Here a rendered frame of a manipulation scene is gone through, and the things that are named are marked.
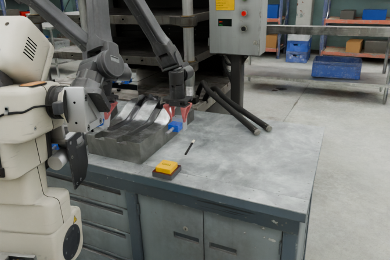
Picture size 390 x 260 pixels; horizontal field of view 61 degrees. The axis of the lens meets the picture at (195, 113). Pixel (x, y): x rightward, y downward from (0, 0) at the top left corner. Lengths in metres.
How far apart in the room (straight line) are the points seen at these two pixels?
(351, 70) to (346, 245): 2.93
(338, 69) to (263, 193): 3.76
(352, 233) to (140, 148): 1.53
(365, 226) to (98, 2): 2.06
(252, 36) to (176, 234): 1.10
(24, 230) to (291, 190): 0.82
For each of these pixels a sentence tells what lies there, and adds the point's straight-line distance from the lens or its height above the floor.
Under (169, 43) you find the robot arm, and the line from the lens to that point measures 1.23.
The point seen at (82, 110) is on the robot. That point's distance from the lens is 0.84.
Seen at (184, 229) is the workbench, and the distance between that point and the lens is 1.38.
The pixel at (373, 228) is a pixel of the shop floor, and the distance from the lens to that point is 2.47.
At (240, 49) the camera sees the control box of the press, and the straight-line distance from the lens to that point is 1.93.
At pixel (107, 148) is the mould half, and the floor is 0.84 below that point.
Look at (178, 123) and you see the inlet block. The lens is 1.30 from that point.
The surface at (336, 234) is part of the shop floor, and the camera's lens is 2.34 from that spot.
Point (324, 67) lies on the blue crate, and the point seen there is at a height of 0.40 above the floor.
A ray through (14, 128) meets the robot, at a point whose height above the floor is 1.15.
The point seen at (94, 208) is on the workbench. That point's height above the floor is 0.52.
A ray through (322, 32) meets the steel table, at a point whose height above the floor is 0.87.
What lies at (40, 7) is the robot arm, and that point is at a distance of 1.37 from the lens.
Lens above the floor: 1.44
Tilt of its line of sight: 21 degrees down
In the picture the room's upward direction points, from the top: 2 degrees counter-clockwise
